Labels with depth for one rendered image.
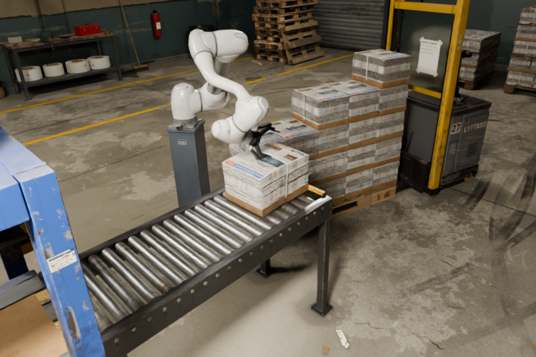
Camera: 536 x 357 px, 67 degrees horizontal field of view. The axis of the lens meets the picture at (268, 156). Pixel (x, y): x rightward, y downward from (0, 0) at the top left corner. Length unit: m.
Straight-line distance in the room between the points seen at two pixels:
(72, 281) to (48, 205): 0.23
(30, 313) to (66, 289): 0.68
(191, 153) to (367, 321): 1.54
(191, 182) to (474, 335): 1.99
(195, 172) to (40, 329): 1.48
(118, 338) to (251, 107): 1.03
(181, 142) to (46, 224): 1.81
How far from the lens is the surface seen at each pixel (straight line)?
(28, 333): 1.79
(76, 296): 1.22
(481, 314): 2.96
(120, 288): 1.82
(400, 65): 3.44
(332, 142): 3.19
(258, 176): 1.99
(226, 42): 2.24
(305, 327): 2.64
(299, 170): 2.20
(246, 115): 1.82
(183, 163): 2.86
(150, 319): 1.70
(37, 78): 8.32
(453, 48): 3.56
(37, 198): 1.05
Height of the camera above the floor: 1.96
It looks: 25 degrees down
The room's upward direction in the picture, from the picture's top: 2 degrees counter-clockwise
